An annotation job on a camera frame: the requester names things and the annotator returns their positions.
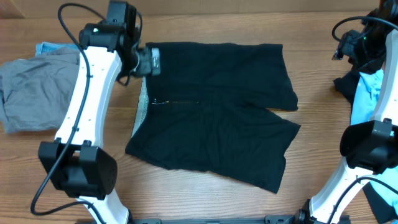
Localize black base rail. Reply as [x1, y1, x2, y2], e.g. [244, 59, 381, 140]
[133, 215, 294, 224]

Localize blue denim folded garment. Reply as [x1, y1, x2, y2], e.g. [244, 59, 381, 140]
[35, 42, 78, 56]

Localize black garment under pile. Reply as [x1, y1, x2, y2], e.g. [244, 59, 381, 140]
[333, 72, 397, 223]

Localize grey folded shorts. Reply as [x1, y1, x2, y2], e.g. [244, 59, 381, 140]
[1, 47, 80, 134]

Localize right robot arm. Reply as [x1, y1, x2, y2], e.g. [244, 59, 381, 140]
[286, 0, 397, 223]

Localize light blue t-shirt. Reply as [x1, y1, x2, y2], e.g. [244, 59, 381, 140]
[351, 70, 397, 222]

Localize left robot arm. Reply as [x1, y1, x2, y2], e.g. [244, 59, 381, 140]
[39, 1, 160, 223]

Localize black shorts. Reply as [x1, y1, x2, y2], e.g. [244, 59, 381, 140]
[125, 42, 300, 193]

